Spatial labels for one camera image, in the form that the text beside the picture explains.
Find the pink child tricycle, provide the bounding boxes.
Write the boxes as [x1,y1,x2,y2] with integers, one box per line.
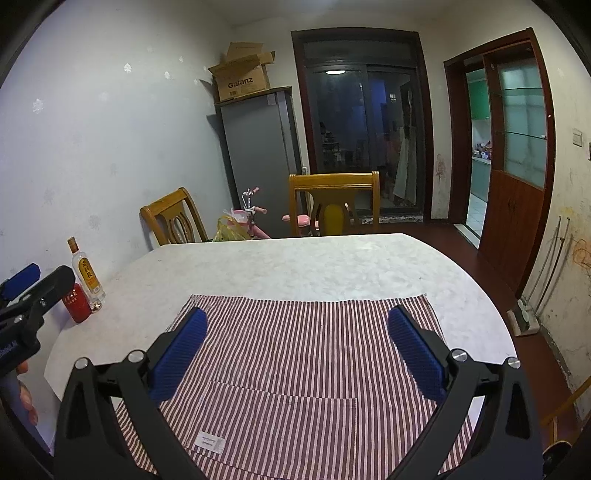
[231,187,319,241]

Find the carved wooden chair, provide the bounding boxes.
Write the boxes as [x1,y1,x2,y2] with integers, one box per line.
[140,187,209,247]

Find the yellow plastic bag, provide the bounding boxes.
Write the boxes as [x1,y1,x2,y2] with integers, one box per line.
[212,215,252,242]

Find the black gold rim bin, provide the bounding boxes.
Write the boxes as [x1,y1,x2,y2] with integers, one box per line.
[541,438,575,480]

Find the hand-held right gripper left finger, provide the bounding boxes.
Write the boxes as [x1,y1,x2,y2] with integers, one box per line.
[53,307,208,480]

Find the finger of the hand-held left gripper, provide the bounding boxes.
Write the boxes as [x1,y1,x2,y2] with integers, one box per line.
[0,266,75,333]
[0,263,41,298]

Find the grey refrigerator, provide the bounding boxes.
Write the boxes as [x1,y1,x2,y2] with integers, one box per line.
[215,88,308,241]

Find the white power strip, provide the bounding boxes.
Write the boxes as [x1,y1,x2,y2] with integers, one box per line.
[506,298,540,335]

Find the open cardboard box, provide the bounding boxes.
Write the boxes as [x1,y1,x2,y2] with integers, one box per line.
[208,42,276,103]

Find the wooden glass partition cabinet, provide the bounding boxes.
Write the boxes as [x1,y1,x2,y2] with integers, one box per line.
[478,28,555,296]

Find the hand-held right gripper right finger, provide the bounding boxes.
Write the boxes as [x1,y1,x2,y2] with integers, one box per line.
[387,305,543,480]

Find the clear glass liquor bottle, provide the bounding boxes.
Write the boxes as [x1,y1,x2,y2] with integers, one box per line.
[67,237,106,313]

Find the thin metal pipes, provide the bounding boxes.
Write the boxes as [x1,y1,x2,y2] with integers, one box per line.
[524,215,573,310]

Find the red ceramic bottle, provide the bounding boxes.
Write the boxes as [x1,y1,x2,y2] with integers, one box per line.
[62,282,92,324]

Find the person's left hand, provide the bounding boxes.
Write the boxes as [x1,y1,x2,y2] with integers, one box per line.
[16,362,40,425]

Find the dark sliding glass door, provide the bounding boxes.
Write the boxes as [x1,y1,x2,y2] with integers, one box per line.
[291,30,435,224]

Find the red white striped cloth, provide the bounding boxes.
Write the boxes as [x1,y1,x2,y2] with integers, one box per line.
[113,293,476,476]

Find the brown kitchen door frame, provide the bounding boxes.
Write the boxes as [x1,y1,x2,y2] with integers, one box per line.
[443,55,490,250]

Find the wooden chair yellow backrest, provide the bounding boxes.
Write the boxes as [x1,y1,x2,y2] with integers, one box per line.
[542,385,583,444]
[288,172,380,238]

